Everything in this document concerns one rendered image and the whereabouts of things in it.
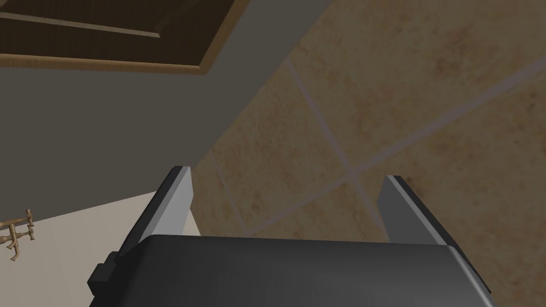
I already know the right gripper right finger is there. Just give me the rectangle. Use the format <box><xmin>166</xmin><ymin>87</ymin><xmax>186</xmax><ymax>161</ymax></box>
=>
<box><xmin>376</xmin><ymin>174</ymin><xmax>459</xmax><ymax>247</ymax></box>

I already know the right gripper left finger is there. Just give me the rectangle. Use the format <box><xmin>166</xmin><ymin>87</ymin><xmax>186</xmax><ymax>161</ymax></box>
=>
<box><xmin>119</xmin><ymin>166</ymin><xmax>194</xmax><ymax>256</ymax></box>

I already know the brass tap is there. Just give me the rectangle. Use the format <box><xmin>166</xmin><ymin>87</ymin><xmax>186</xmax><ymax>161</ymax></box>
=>
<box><xmin>0</xmin><ymin>208</ymin><xmax>36</xmax><ymax>262</ymax></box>

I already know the dark wooden framed window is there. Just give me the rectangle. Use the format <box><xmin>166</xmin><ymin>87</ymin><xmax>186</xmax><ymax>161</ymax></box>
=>
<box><xmin>0</xmin><ymin>0</ymin><xmax>252</xmax><ymax>76</ymax></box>

